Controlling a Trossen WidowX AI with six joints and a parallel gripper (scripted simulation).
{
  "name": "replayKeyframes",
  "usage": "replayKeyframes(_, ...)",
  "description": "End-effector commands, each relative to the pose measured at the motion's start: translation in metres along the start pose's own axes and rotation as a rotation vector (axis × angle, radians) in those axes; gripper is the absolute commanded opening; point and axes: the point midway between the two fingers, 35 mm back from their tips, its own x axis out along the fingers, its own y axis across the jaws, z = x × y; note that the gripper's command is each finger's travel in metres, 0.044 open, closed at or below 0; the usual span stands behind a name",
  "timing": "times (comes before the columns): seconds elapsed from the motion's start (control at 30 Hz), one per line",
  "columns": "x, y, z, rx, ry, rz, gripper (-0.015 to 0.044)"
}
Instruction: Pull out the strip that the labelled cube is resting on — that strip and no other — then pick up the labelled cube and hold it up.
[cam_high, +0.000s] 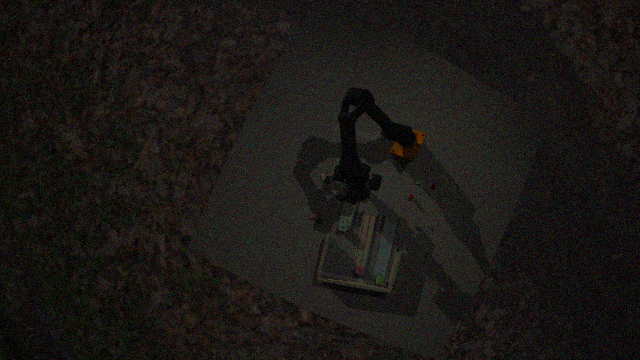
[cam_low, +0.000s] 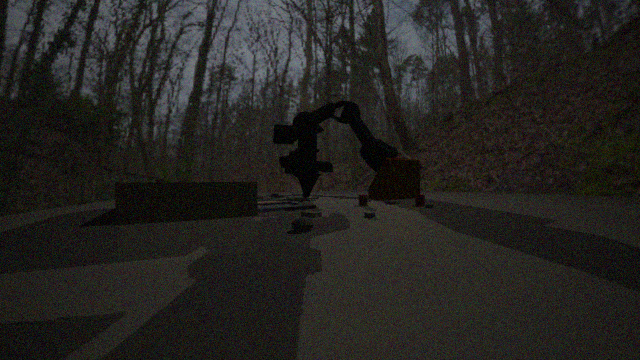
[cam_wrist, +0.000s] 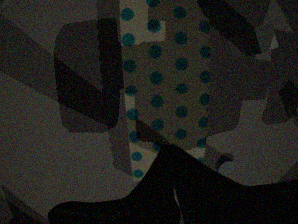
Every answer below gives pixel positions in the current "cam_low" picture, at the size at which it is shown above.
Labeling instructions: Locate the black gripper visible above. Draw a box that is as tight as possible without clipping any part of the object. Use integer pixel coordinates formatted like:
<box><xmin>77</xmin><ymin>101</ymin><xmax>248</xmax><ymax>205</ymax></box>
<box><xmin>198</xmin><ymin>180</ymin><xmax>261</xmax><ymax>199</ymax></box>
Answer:
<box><xmin>284</xmin><ymin>144</ymin><xmax>333</xmax><ymax>197</ymax></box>

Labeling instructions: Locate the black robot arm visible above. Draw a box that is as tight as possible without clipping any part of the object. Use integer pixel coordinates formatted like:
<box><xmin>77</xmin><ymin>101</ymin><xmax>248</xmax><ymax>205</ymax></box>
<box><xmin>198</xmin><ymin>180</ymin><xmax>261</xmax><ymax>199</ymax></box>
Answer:
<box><xmin>273</xmin><ymin>101</ymin><xmax>398</xmax><ymax>172</ymax></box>

